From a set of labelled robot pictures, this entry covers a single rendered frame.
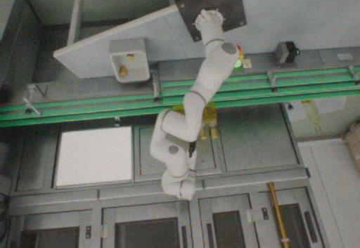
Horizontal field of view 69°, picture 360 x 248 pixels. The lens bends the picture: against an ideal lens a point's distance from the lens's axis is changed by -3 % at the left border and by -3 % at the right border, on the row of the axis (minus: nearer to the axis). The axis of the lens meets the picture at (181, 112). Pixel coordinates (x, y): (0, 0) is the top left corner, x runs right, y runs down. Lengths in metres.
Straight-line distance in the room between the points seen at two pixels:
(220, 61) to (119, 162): 0.84
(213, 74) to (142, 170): 0.76
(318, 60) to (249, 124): 0.52
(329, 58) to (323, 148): 3.75
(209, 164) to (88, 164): 0.66
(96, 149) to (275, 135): 1.04
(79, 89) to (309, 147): 4.35
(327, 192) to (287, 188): 3.51
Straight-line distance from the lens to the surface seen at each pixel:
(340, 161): 5.38
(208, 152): 1.51
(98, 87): 1.56
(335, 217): 5.04
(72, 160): 1.61
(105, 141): 1.59
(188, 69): 1.44
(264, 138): 1.65
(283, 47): 1.53
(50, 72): 2.04
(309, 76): 1.59
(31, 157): 1.76
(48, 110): 1.61
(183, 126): 0.94
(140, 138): 1.56
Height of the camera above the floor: 1.72
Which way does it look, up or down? 29 degrees down
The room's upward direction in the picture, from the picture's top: 174 degrees clockwise
